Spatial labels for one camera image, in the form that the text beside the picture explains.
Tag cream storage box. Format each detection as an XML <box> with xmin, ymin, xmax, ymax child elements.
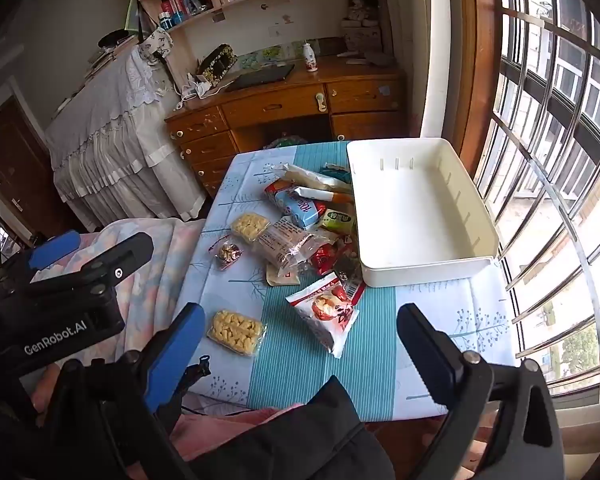
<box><xmin>341</xmin><ymin>25</ymin><xmax>383</xmax><ymax>53</ymax></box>

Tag white orange stick packet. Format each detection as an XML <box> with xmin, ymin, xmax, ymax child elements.
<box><xmin>294</xmin><ymin>186</ymin><xmax>356</xmax><ymax>206</ymax></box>

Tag grey object on desk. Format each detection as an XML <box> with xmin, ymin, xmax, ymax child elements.
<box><xmin>362</xmin><ymin>50</ymin><xmax>396</xmax><ymax>68</ymax></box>

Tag yellow cracker pack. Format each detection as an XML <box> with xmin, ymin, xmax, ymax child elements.
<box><xmin>230</xmin><ymin>212</ymin><xmax>272</xmax><ymax>242</ymax></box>
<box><xmin>207</xmin><ymin>310</ymin><xmax>267</xmax><ymax>357</ymax></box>

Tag small red packet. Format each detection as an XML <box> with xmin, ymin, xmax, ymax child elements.
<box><xmin>310</xmin><ymin>240</ymin><xmax>351</xmax><ymax>276</ymax></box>

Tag plush doll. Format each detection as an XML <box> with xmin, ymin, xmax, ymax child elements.
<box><xmin>342</xmin><ymin>0</ymin><xmax>381</xmax><ymax>28</ymax></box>

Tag white charger cables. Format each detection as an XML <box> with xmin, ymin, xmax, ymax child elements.
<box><xmin>172</xmin><ymin>72</ymin><xmax>226</xmax><ymax>111</ymax></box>

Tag dark floral pencil case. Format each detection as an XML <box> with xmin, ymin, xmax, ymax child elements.
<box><xmin>196</xmin><ymin>44</ymin><xmax>238</xmax><ymax>83</ymax></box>

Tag green printed sheet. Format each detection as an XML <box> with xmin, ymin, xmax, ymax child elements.
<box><xmin>237</xmin><ymin>45</ymin><xmax>306</xmax><ymax>68</ymax></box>

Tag tan cracker packet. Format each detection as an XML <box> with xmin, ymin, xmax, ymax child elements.
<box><xmin>266</xmin><ymin>262</ymin><xmax>301</xmax><ymax>287</ymax></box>

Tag green snack packet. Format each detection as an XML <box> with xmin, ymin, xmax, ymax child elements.
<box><xmin>317</xmin><ymin>209</ymin><xmax>357</xmax><ymax>235</ymax></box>

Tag black laptop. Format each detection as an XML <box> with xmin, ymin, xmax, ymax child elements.
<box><xmin>224</xmin><ymin>62</ymin><xmax>296</xmax><ymax>93</ymax></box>

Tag wooden window frame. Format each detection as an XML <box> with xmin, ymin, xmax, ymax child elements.
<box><xmin>455</xmin><ymin>0</ymin><xmax>503</xmax><ymax>176</ymax></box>

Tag window with metal grille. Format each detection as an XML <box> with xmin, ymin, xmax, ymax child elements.
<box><xmin>472</xmin><ymin>0</ymin><xmax>600</xmax><ymax>406</ymax></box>

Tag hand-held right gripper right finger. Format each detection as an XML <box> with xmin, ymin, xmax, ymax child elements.
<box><xmin>396</xmin><ymin>302</ymin><xmax>566</xmax><ymax>480</ymax></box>

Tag green plastic bag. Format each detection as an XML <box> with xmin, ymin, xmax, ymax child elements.
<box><xmin>265</xmin><ymin>134</ymin><xmax>306</xmax><ymax>150</ymax></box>

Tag brown wooden door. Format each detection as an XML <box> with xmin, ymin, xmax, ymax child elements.
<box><xmin>0</xmin><ymin>95</ymin><xmax>81</xmax><ymax>251</ymax></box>

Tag red white snack packet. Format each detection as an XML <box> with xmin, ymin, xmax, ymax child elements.
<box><xmin>286</xmin><ymin>272</ymin><xmax>366</xmax><ymax>359</ymax></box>

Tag floral fabric bag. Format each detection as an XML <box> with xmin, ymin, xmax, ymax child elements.
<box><xmin>139</xmin><ymin>27</ymin><xmax>175</xmax><ymax>61</ymax></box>

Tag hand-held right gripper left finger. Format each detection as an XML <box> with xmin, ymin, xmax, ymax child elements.
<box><xmin>50</xmin><ymin>302</ymin><xmax>208</xmax><ymax>480</ymax></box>

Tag small nut packet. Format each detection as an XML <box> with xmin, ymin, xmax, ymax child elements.
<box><xmin>209</xmin><ymin>240</ymin><xmax>245</xmax><ymax>272</ymax></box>

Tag white plastic box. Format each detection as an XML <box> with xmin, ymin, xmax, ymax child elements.
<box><xmin>346</xmin><ymin>137</ymin><xmax>501</xmax><ymax>288</ymax></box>

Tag group of colourful books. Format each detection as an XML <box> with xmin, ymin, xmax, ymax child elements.
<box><xmin>161</xmin><ymin>0</ymin><xmax>213</xmax><ymax>26</ymax></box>

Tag pink garment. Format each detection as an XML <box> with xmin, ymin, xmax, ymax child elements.
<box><xmin>172</xmin><ymin>402</ymin><xmax>301</xmax><ymax>461</ymax></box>

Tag wooden desk with drawers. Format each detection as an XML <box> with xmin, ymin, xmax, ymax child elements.
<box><xmin>164</xmin><ymin>55</ymin><xmax>407</xmax><ymax>198</ymax></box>

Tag blue red biscuit pack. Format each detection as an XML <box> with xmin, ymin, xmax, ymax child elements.
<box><xmin>265</xmin><ymin>180</ymin><xmax>328</xmax><ymax>230</ymax></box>

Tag pastel blanket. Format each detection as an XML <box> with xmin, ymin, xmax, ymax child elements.
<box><xmin>27</xmin><ymin>217</ymin><xmax>206</xmax><ymax>361</ymax></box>

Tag white red cookie packet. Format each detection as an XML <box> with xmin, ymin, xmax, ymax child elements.
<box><xmin>272</xmin><ymin>164</ymin><xmax>353</xmax><ymax>193</ymax></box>

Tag clear printed biscuit pack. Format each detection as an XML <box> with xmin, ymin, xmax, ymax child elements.
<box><xmin>256</xmin><ymin>216</ymin><xmax>331</xmax><ymax>272</ymax></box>

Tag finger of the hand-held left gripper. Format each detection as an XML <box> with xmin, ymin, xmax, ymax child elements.
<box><xmin>27</xmin><ymin>232</ymin><xmax>155</xmax><ymax>297</ymax></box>
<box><xmin>0</xmin><ymin>230</ymin><xmax>82</xmax><ymax>286</ymax></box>

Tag white lace cover cloth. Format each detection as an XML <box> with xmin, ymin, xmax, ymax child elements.
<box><xmin>44</xmin><ymin>42</ymin><xmax>208</xmax><ymax>231</ymax></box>

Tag crumpled clear wrapper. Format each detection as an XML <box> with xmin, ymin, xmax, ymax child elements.
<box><xmin>335</xmin><ymin>240</ymin><xmax>363</xmax><ymax>286</ymax></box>

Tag black jacket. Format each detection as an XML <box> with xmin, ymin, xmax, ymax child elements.
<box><xmin>187</xmin><ymin>374</ymin><xmax>397</xmax><ymax>480</ymax></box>

